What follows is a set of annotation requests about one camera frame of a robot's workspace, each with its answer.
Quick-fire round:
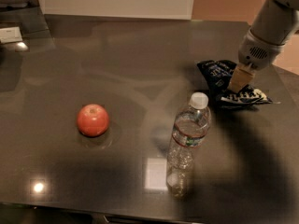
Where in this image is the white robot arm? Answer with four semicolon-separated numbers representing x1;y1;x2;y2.
228;0;299;93

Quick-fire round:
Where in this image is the red apple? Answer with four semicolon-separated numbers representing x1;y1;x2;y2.
77;104;109;137

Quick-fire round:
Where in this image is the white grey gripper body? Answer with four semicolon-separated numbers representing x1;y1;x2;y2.
238;30;284;71

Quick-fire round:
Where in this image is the white card on table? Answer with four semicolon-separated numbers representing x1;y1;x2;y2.
0;27;22;44

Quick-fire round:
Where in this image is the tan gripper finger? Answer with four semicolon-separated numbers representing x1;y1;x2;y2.
228;63;255;93

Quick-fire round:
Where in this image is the blue chip bag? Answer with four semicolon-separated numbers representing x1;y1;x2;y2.
197;60;273;109

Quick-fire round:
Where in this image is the clear plastic water bottle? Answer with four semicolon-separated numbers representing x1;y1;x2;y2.
166;92;211;198

